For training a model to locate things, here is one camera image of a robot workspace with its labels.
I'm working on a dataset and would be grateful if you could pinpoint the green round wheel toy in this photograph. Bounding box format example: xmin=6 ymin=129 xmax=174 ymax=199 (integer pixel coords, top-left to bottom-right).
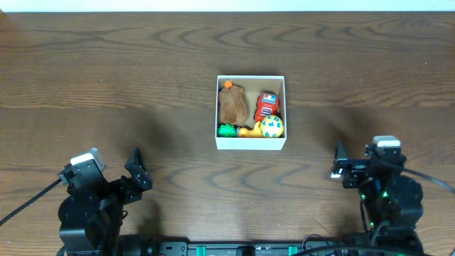
xmin=217 ymin=124 xmax=237 ymax=137

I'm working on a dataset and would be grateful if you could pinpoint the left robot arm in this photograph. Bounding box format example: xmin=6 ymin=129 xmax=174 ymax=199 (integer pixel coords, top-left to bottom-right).
xmin=58 ymin=148 xmax=158 ymax=255

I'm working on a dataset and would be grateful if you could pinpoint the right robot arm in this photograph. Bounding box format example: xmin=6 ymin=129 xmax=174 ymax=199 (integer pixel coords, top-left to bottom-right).
xmin=331 ymin=136 xmax=423 ymax=253

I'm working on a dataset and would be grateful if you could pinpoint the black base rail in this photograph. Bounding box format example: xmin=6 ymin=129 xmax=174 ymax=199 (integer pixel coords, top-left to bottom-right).
xmin=117 ymin=235 xmax=345 ymax=256

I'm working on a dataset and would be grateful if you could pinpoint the orange rubber duck toy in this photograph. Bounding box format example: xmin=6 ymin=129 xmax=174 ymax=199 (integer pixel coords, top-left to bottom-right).
xmin=236 ymin=122 xmax=263 ymax=138

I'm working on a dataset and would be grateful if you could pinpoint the yellow letter ball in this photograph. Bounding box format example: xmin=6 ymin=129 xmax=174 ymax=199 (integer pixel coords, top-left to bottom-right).
xmin=259 ymin=115 xmax=284 ymax=138

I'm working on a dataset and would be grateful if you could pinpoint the white cardboard box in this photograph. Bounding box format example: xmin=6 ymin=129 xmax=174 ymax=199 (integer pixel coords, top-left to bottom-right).
xmin=215 ymin=75 xmax=287 ymax=150

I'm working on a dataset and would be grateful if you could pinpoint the brown plush toy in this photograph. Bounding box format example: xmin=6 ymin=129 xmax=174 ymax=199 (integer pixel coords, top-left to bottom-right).
xmin=218 ymin=80 xmax=249 ymax=125

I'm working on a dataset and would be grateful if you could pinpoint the red toy fire truck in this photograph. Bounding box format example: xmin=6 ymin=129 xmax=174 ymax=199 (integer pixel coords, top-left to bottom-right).
xmin=254 ymin=92 xmax=279 ymax=122

